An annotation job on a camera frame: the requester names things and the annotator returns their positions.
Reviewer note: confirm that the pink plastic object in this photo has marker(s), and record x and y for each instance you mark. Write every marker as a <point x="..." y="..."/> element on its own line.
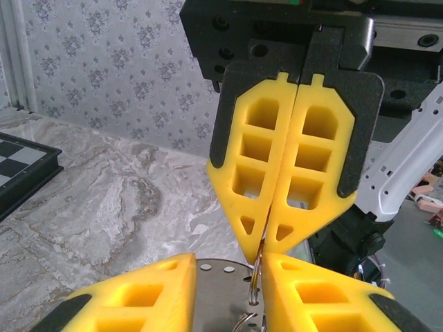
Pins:
<point x="429" y="193"/>

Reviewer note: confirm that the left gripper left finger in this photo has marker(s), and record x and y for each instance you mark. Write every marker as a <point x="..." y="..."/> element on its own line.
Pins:
<point x="138" y="301"/>

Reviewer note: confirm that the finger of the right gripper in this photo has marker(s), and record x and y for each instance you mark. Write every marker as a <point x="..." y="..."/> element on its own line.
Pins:
<point x="360" y="121"/>
<point x="228" y="193"/>

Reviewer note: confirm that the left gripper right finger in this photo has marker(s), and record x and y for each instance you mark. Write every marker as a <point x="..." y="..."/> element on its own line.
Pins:
<point x="328" y="304"/>

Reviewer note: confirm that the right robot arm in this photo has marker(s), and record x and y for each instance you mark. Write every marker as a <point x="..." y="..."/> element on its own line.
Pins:
<point x="398" y="155"/>

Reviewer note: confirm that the black grey chessboard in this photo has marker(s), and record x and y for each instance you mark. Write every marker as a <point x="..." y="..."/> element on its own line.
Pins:
<point x="20" y="162"/>

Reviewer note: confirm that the aluminium corner post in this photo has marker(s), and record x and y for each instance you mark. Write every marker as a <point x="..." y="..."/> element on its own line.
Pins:
<point x="20" y="52"/>

